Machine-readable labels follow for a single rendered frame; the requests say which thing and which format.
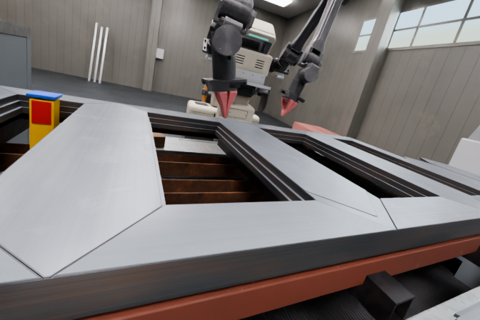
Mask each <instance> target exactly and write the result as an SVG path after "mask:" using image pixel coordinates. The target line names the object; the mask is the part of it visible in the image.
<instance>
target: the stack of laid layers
mask: <svg viewBox="0 0 480 320"><path fill-rule="evenodd" d="M30 98H33V97H31V96H25V95H20V94H17V95H14V96H10V97H7V98H4V99H0V123H1V122H3V121H6V120H8V119H10V118H12V117H14V116H16V115H19V114H21V113H26V114H29V99H30ZM82 105H83V104H82V103H76V102H70V101H61V100H60V105H59V117H64V118H68V117H69V116H70V115H72V114H73V113H74V112H75V111H76V110H77V109H78V108H79V107H81V106H82ZM147 114H148V118H149V126H150V132H151V140H152V145H153V150H154V158H155V163H156V171H157V176H158V181H159V189H160V194H161V202H162V206H163V205H166V202H165V198H164V191H163V186H162V182H161V175H160V171H159V164H158V159H157V155H156V148H155V144H154V137H153V133H152V127H153V128H160V129H171V130H178V131H190V132H197V133H204V134H215V135H216V136H217V137H218V138H219V139H220V140H221V141H222V142H223V143H224V144H225V145H226V146H227V147H228V148H229V149H230V150H231V151H232V152H233V153H234V154H235V155H236V156H237V157H238V158H239V159H240V160H241V162H242V163H243V164H244V165H245V166H246V167H247V168H248V169H249V170H250V171H251V172H252V173H253V174H254V175H255V176H256V177H257V178H258V179H259V180H260V181H261V182H262V183H263V184H264V185H265V186H266V187H267V188H268V189H269V190H270V191H271V192H272V193H273V194H274V195H275V196H276V197H277V198H278V199H279V200H280V201H311V200H316V201H320V202H322V203H324V204H328V205H329V206H333V207H335V208H338V209H341V210H343V211H347V212H349V213H351V214H355V215H357V216H360V217H362V218H365V219H368V220H370V221H374V222H376V223H378V224H381V225H384V226H387V227H389V228H392V229H395V230H393V231H383V232H377V233H372V234H362V235H356V236H347V237H341V238H335V239H326V240H321V241H310V242H305V243H299V244H289V245H284V246H274V247H269V248H263V249H253V250H248V251H238V252H232V253H227V254H217V255H211V256H202V257H196V258H190V259H181V260H175V261H165V262H159V263H154V264H144V265H138V266H129V267H124V268H117V269H108V270H103V271H93V272H87V273H82V274H72V275H66V276H56V277H51V278H45V279H43V278H42V279H35V280H30V281H20V282H14V283H9V284H0V320H72V319H78V318H81V317H85V316H92V315H96V314H102V313H106V312H110V311H116V310H119V309H125V308H129V307H133V306H139V305H143V304H150V303H154V302H157V301H163V300H167V299H173V298H177V297H181V296H187V295H191V294H197V293H201V292H205V291H211V290H214V289H221V288H225V287H228V286H235V285H239V284H245V283H249V282H253V281H258V280H262V279H268V278H272V277H276V276H283V275H286V274H292V273H296V272H300V271H306V270H310V269H316V268H320V267H324V266H330V265H334V264H340V263H344V262H348V261H354V260H357V259H364V258H368V257H371V256H378V255H382V254H387V253H391V252H395V251H401V250H405V249H412V248H415V247H419V246H426V245H429V244H435V243H439V242H443V241H449V240H453V239H459V238H463V237H467V236H473V235H477V234H480V219H471V220H466V221H455V222H450V223H445V224H434V225H429V226H419V227H414V228H408V229H398V230H397V229H396V227H395V225H394V223H393V221H392V220H391V217H390V216H389V214H388V212H387V210H386V209H385V207H384V205H383V203H382V202H381V199H379V198H377V197H375V196H374V195H372V194H370V193H369V192H367V194H368V196H369V198H370V200H371V203H372V205H373V207H374V210H375V212H376V214H377V216H373V215H371V214H367V213H364V212H362V211H359V210H356V209H353V208H351V207H348V206H345V205H343V204H339V203H337V202H335V201H331V200H329V199H325V198H323V197H321V196H317V195H315V194H312V193H309V192H307V191H304V190H303V189H302V188H301V187H300V186H298V185H297V184H296V183H294V182H293V181H292V180H291V179H290V178H289V177H287V176H286V175H285V174H283V173H282V172H281V171H279V170H278V169H277V168H276V167H275V166H273V165H272V164H271V163H269V162H268V161H267V160H266V159H265V158H264V157H262V156H261V155H260V154H258V153H257V152H256V151H254V150H253V149H252V148H251V147H250V146H248V145H247V144H246V143H244V142H243V141H242V140H241V139H240V138H238V137H237V136H236V135H234V134H233V133H232V132H230V131H229V130H228V129H227V128H226V127H225V126H223V125H222V124H221V123H220V122H215V121H204V120H199V119H190V118H184V117H178V116H169V115H163V114H153V113H148V112H147ZM260 129H261V128H260ZM262 130H263V131H265V132H267V133H268V134H271V135H272V136H274V137H275V138H277V139H279V140H280V141H282V142H286V143H293V144H303V145H304V146H306V147H308V148H310V149H312V150H314V151H316V152H318V153H319V154H321V155H323V156H325V157H327V158H329V159H331V160H332V161H335V162H336V163H338V164H341V165H342V166H344V167H346V168H348V169H350V170H352V171H354V172H355V173H357V174H359V175H361V176H363V177H365V178H366V179H368V180H370V181H372V182H374V183H376V184H378V185H379V186H382V187H384V188H385V189H388V190H389V191H391V192H393V193H395V194H397V195H399V196H401V197H402V198H406V197H430V196H438V195H436V194H433V193H431V192H430V191H427V190H426V189H423V188H421V187H419V186H417V185H414V184H412V183H410V182H408V181H405V180H403V179H401V178H399V177H397V176H394V175H393V174H390V173H388V172H386V171H384V170H382V169H379V168H377V167H375V166H373V165H371V164H368V163H366V162H365V161H362V160H360V159H358V158H356V157H354V156H351V155H349V154H347V153H345V152H342V151H340V150H338V149H336V148H334V147H332V146H329V145H328V144H325V143H323V142H321V141H319V140H317V139H314V138H312V137H310V136H307V135H306V134H297V133H291V132H286V131H277V130H271V129H262ZM336 140H338V141H341V142H343V143H345V144H348V145H350V146H353V147H355V148H357V149H360V150H362V151H365V152H367V153H369V154H372V155H374V156H377V157H379V158H381V159H384V160H386V161H389V162H391V163H393V164H396V165H398V166H401V167H403V168H405V169H408V170H410V171H413V172H415V173H418V174H421V175H422V176H425V177H427V178H430V179H432V180H434V181H437V182H439V183H441V184H444V185H447V186H449V187H451V188H453V189H456V190H459V191H461V192H464V193H465V194H468V195H470V196H476V195H480V191H479V190H477V189H474V188H471V187H470V186H467V185H464V184H461V183H459V182H457V181H454V180H451V179H448V178H446V177H444V176H441V175H438V174H435V173H433V172H431V171H428V170H426V169H423V168H420V167H418V166H415V165H413V164H410V163H407V162H405V161H402V160H400V159H397V158H395V157H392V156H389V155H387V154H384V153H382V152H380V151H377V150H374V149H371V148H369V147H367V146H364V145H361V144H358V143H356V142H354V141H348V140H343V139H336ZM32 271H33V270H32ZM34 273H36V272H34ZM37 275H38V274H37ZM40 277H41V276H40Z"/></svg>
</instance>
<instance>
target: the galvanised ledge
mask: <svg viewBox="0 0 480 320"><path fill-rule="evenodd" d="M155 148H156V153H163V154H183V155H194V156H215V157H226V158H228V156H227V155H226V154H225V153H224V152H223V151H222V150H221V148H220V147H219V146H218V145H217V144H212V143H205V142H197V141H184V140H179V138H174V137H167V136H166V140H165V144H164V147H155Z"/></svg>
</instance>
